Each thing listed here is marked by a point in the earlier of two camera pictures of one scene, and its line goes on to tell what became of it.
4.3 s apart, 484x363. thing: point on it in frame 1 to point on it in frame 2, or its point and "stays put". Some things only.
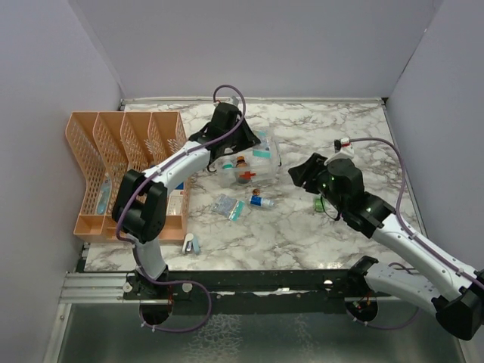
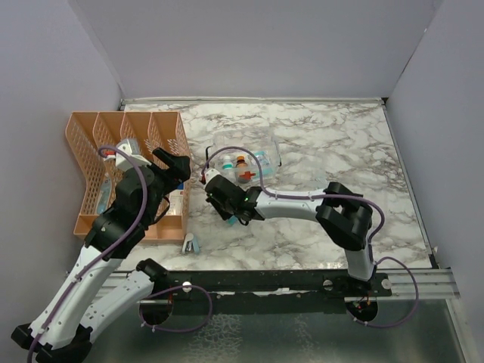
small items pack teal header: (262, 150) to (263, 158)
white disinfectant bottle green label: (228, 164) stays put
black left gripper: (249, 138) to (179, 170)
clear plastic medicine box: (257, 163) stays put
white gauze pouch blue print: (175, 200) stays put
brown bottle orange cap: (241, 165) stays put
